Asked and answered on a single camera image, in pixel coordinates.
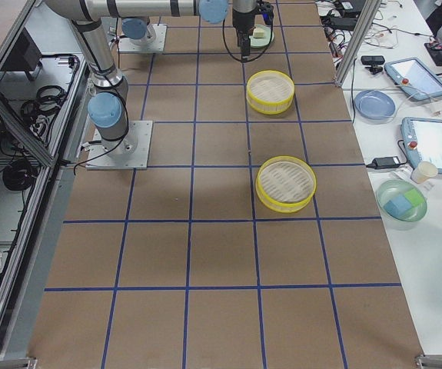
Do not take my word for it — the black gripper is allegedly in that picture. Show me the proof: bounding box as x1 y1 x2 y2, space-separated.
232 0 274 62

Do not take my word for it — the light green round plate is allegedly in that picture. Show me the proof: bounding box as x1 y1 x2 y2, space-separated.
250 24 274 48

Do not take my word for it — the yellow steamer basket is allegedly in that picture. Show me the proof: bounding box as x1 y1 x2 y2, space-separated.
255 155 317 214
246 70 295 115

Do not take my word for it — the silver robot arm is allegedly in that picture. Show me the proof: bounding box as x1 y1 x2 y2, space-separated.
46 1 274 108

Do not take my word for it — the black webcam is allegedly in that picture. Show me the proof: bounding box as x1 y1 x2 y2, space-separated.
361 55 385 75

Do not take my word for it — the blue teach pendant far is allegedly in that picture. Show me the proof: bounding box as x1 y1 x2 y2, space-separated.
384 57 442 101

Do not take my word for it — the blue teach pendant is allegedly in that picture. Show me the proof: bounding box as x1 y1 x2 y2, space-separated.
384 57 442 101
400 117 442 175

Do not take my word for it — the black power adapter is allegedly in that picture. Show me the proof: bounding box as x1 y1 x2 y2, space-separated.
366 156 407 170

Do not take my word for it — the blue teach pendant near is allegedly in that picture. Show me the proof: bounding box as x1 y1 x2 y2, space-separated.
400 117 442 175

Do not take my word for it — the paper cup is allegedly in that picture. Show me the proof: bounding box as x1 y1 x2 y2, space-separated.
410 161 438 184

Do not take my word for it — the blue sponge block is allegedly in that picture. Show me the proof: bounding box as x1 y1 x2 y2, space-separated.
383 194 412 218

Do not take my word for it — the clear green glass bowl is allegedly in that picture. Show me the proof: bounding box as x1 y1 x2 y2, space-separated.
375 179 427 230

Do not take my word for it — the green sponge block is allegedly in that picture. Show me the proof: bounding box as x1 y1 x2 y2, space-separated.
403 188 425 208

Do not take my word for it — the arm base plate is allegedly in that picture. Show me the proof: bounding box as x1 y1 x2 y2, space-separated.
118 23 168 54
85 121 153 170

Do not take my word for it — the aluminium frame post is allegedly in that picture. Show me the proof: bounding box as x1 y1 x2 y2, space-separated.
334 0 381 87

